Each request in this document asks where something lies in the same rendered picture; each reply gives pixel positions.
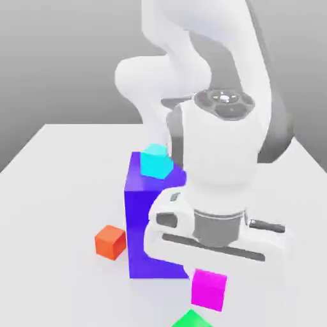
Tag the small green cube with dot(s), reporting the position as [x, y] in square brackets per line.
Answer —
[191, 320]

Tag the small magenta cube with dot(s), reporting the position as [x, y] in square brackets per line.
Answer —
[208, 291]

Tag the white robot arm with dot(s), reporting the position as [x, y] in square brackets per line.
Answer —
[219, 153]

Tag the large blue box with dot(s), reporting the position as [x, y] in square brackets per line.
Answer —
[138, 212]

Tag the small orange cube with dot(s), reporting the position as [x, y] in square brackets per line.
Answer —
[109, 241]

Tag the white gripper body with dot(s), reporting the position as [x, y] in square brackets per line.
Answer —
[270, 249]

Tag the small cyan cube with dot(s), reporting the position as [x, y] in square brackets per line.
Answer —
[155, 163]

